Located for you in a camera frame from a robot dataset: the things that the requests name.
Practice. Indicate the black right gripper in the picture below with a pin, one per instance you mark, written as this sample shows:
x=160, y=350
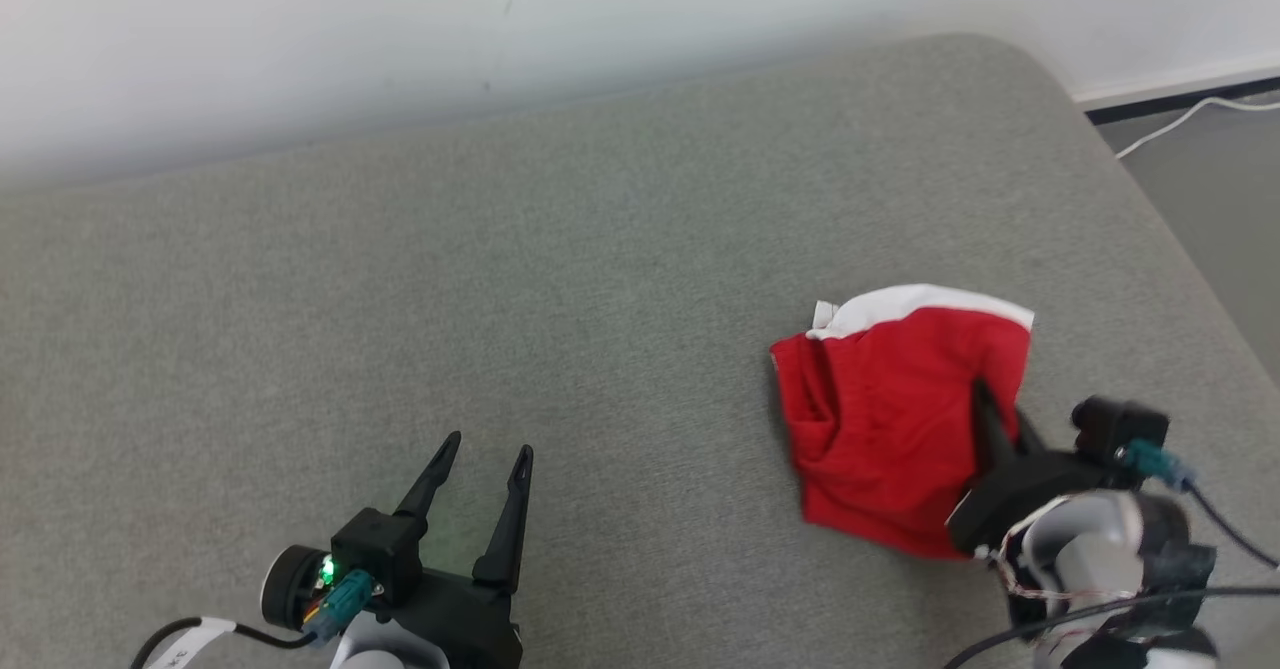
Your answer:
x=1030, y=494

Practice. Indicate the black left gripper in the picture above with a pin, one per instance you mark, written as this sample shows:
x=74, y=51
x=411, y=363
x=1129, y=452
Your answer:
x=460, y=624

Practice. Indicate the plain red white garment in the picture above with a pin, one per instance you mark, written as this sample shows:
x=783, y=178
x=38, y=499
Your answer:
x=880, y=419

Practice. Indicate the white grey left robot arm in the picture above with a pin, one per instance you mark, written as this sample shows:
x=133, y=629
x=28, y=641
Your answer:
x=370, y=659

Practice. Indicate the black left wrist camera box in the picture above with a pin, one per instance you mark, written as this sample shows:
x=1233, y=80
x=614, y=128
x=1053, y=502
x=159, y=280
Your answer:
x=375, y=549

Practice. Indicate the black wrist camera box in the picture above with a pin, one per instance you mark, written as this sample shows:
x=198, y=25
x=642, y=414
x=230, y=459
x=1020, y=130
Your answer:
x=1115, y=424
x=375, y=549

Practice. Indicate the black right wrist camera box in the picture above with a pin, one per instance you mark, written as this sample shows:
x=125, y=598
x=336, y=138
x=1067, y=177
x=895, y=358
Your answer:
x=1115, y=424

